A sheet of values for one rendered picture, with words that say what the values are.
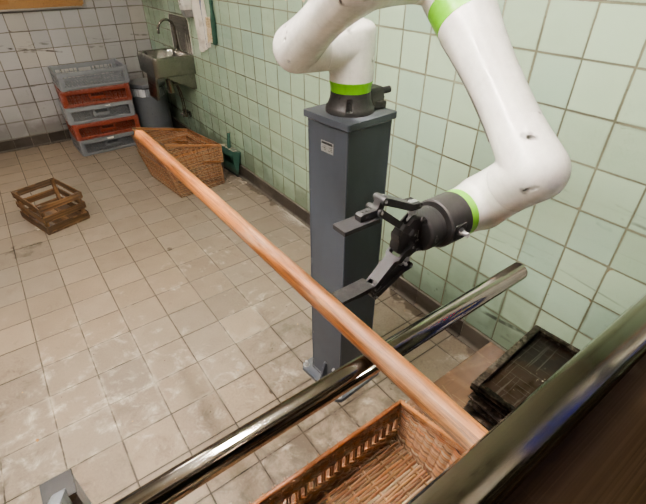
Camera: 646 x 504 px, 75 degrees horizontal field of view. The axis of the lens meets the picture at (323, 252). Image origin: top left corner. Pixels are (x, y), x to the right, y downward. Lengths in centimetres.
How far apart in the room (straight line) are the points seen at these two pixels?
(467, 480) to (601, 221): 155
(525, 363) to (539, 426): 93
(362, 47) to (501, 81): 54
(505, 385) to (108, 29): 487
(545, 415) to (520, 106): 65
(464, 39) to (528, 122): 19
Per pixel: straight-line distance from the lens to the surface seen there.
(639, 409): 27
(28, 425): 224
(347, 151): 127
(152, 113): 487
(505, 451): 19
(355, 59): 127
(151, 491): 48
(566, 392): 22
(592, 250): 175
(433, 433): 104
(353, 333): 54
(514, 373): 110
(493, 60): 84
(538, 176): 77
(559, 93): 167
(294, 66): 121
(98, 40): 523
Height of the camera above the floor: 159
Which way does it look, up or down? 35 degrees down
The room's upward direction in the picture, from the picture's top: straight up
